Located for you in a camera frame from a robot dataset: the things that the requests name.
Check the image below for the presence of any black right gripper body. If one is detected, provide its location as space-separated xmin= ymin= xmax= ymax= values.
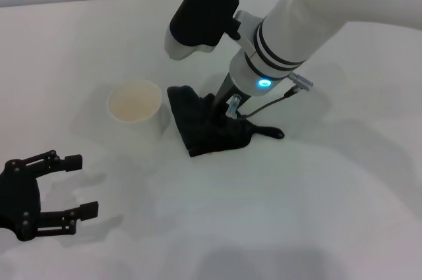
xmin=210 ymin=74 xmax=251 ymax=126

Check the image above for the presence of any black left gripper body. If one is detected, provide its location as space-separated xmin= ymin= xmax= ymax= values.
xmin=0 ymin=159 xmax=42 ymax=241

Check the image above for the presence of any dark blue rag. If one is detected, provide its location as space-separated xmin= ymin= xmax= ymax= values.
xmin=167 ymin=85 xmax=285 ymax=158

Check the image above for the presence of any white paper cup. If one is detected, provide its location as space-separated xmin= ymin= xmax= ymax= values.
xmin=106 ymin=80 xmax=163 ymax=139

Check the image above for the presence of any grey right arm cable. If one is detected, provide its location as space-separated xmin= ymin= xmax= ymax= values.
xmin=226 ymin=72 xmax=315 ymax=120

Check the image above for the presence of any black grey right wrist camera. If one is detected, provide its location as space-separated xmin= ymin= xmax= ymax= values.
xmin=164 ymin=0 xmax=241 ymax=61

